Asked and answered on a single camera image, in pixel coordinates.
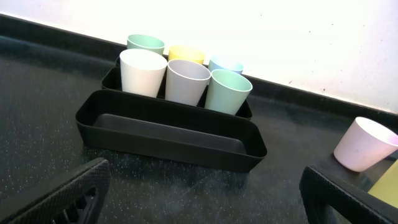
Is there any green cup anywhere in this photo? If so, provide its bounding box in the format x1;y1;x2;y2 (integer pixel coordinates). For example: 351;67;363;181
126;34;165;57
204;68;253;116

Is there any yellow cup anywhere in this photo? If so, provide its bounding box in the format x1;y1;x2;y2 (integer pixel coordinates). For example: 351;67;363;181
167;45;206;65
368;160;398;208

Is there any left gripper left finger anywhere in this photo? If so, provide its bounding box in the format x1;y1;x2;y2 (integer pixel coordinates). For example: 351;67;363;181
0;157;111;224

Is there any grey cup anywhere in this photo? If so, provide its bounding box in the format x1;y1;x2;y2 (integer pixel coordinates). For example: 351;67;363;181
164;58;211;107

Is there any pink cup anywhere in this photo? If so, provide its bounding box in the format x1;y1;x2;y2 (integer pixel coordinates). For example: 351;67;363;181
333;116;398;173

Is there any blue cup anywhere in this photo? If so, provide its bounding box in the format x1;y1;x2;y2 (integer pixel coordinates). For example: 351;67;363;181
207;55;245;75

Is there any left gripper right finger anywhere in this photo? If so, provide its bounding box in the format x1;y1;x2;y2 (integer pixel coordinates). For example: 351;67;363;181
299;166;398;224

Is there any white cup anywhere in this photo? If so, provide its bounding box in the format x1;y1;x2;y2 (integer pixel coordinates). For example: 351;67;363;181
119;48;168;98

